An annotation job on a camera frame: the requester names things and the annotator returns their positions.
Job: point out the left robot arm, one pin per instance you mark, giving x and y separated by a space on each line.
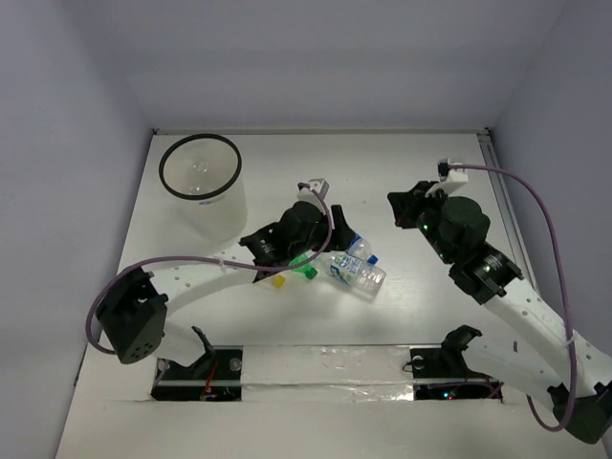
134 311

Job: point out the green white label bottle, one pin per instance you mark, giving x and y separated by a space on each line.
353 273

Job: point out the small blue label bottle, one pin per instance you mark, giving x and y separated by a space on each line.
360 248

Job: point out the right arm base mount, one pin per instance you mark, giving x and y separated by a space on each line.
441 372

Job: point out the green plastic bottle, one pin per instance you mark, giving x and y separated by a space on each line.
301 266

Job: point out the orange label yellow cap bottle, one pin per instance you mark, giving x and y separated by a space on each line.
275 281

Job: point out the white bin with black rim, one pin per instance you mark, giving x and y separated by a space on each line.
222 214

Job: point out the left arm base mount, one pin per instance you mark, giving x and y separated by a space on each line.
214 377

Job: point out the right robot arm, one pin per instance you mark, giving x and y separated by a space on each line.
569 375

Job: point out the large clear plastic bottle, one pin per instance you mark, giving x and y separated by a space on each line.
198 179

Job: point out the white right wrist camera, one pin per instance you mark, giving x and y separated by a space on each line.
452 176

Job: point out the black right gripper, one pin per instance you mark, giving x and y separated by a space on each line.
405 204

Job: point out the aluminium rail at table edge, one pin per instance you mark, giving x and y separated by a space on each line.
500 190

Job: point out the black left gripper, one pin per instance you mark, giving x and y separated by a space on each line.
336 229

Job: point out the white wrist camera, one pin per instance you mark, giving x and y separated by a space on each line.
452 176
312 191

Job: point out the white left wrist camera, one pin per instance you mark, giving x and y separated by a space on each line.
312 191

